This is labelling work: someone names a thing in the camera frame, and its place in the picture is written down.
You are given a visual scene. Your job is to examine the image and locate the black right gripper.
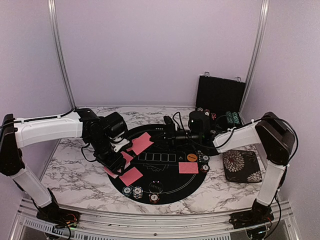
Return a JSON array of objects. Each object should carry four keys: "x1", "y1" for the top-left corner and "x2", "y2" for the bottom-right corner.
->
[{"x1": 150, "y1": 124, "x2": 201, "y2": 152}]

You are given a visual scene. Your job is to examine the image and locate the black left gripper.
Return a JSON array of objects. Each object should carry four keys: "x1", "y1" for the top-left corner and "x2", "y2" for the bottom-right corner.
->
[{"x1": 88, "y1": 134, "x2": 127, "y2": 176}]

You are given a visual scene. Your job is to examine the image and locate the red playing card deck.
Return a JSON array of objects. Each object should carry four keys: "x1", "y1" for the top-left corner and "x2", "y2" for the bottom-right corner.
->
[{"x1": 103, "y1": 151, "x2": 134, "y2": 179}]

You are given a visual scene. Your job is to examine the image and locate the orange big blind button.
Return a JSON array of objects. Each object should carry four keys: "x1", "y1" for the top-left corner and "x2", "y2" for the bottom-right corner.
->
[{"x1": 186, "y1": 153, "x2": 198, "y2": 162}]

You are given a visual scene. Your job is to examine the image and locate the clear round dealer button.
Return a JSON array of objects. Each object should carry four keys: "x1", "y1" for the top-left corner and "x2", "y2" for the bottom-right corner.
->
[{"x1": 148, "y1": 181, "x2": 164, "y2": 193}]

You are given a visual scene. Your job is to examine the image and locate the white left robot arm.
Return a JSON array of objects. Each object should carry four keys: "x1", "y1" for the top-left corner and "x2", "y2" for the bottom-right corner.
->
[{"x1": 0, "y1": 108, "x2": 132, "y2": 223}]

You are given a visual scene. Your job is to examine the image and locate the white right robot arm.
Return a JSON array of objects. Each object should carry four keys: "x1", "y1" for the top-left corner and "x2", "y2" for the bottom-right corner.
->
[{"x1": 151, "y1": 111, "x2": 299, "y2": 224}]

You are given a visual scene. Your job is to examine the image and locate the round black poker mat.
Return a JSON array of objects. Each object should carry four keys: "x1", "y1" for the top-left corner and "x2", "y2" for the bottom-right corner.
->
[{"x1": 109, "y1": 124, "x2": 208, "y2": 205}]

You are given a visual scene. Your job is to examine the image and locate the black poker chip case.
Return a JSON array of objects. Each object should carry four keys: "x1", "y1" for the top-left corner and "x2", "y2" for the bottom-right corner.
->
[{"x1": 195, "y1": 75, "x2": 246, "y2": 128}]

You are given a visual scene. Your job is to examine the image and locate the green chips in case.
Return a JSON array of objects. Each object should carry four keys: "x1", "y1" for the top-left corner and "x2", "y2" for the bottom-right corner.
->
[{"x1": 225, "y1": 111, "x2": 242, "y2": 127}]

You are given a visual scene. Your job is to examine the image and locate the black floral rectangular tray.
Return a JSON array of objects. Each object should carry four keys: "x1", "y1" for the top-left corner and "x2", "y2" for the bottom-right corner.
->
[{"x1": 222, "y1": 150, "x2": 263, "y2": 184}]

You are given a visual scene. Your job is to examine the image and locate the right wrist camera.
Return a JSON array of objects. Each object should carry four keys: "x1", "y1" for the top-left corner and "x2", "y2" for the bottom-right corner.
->
[{"x1": 188, "y1": 110, "x2": 211, "y2": 144}]

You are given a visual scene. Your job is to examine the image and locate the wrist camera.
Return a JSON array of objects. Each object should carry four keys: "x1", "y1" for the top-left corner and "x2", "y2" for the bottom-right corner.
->
[
  {"x1": 103, "y1": 112, "x2": 128, "y2": 139},
  {"x1": 188, "y1": 110, "x2": 211, "y2": 144}
]

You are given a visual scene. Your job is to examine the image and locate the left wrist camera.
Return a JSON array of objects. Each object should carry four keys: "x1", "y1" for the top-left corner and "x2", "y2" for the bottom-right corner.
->
[{"x1": 103, "y1": 112, "x2": 128, "y2": 139}]

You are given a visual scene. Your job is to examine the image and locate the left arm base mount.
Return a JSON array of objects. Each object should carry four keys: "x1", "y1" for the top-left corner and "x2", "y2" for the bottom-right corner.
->
[{"x1": 33, "y1": 201, "x2": 80, "y2": 228}]

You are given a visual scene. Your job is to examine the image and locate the aluminium front rail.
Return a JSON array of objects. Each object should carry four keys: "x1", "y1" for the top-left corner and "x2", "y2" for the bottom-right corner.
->
[{"x1": 9, "y1": 199, "x2": 301, "y2": 240}]

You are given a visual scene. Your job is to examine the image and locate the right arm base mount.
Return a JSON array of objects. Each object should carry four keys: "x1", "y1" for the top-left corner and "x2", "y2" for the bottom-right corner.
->
[{"x1": 228, "y1": 205, "x2": 274, "y2": 229}]

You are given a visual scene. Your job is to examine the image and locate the right aluminium frame post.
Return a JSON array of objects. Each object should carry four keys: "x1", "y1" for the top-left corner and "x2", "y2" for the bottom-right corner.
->
[{"x1": 240, "y1": 0, "x2": 270, "y2": 112}]

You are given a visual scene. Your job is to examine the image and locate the aluminium frame post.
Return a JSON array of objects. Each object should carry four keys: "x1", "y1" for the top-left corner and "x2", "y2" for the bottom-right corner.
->
[
  {"x1": 47, "y1": 0, "x2": 76, "y2": 109},
  {"x1": 240, "y1": 0, "x2": 270, "y2": 112}
]

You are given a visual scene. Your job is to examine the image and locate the left aluminium frame post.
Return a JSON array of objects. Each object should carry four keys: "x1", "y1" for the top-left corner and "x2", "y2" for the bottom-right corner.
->
[{"x1": 47, "y1": 0, "x2": 76, "y2": 109}]

